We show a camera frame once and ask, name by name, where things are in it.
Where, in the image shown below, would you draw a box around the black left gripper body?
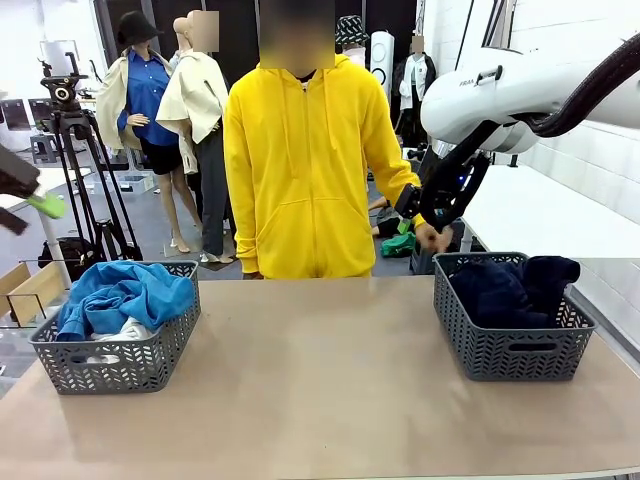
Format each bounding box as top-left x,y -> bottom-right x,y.
0,144 -> 42,199

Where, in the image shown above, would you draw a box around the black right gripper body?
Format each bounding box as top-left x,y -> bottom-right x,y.
394,183 -> 426,221

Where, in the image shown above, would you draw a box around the bright blue garment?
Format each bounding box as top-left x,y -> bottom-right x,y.
55,259 -> 196,342

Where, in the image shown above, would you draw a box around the white garment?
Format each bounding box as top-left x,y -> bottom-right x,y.
87,315 -> 164,365

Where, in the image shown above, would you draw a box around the person's left forearm yellow sleeve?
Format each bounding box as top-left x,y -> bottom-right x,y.
372,154 -> 426,231

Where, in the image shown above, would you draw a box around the person's right forearm yellow sleeve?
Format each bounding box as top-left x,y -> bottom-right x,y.
233,199 -> 266,275

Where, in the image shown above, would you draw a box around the person's left hand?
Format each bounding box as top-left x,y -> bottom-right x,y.
414,222 -> 454,254

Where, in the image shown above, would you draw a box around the green bag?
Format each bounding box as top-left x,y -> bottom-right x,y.
380,231 -> 417,259

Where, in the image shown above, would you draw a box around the small white table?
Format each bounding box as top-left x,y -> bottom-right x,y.
0,167 -> 94,276

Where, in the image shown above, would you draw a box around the gray stool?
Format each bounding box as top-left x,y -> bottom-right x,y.
29,133 -> 64,165

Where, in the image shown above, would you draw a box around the dark storage crate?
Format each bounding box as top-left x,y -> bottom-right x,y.
410,242 -> 481,275

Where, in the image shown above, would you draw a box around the dark computer monitor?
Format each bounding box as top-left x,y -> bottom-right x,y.
27,97 -> 56,132
0,98 -> 29,132

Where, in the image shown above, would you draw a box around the black bag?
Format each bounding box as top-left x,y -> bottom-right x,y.
38,237 -> 104,290

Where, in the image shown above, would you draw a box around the person in yellow hoodie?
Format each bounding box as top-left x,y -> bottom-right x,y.
222,0 -> 426,280

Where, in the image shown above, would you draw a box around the mannequin with white black jacket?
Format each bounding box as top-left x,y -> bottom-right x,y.
397,34 -> 437,151

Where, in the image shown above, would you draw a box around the large white table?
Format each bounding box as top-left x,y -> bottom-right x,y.
459,152 -> 640,296

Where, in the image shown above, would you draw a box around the mannequin with blue shirt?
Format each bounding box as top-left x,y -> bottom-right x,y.
95,10 -> 201,254

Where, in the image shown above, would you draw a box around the white tower appliance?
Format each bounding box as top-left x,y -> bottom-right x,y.
370,30 -> 395,96

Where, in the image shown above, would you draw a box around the gray woven plastic basket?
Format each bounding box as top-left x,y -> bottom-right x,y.
432,251 -> 599,383
28,260 -> 202,396

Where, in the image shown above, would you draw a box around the patterned bucket hat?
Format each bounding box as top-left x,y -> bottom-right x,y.
334,14 -> 370,47

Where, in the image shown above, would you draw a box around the mannequin with cream jacket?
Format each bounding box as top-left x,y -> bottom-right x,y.
155,9 -> 236,265

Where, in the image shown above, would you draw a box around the black folded leaning stands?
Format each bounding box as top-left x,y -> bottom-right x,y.
454,0 -> 519,51

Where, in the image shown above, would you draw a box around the wooden shelf frame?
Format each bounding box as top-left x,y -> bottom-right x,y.
0,261 -> 69,326

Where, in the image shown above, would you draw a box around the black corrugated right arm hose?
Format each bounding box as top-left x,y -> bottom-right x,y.
418,34 -> 640,234

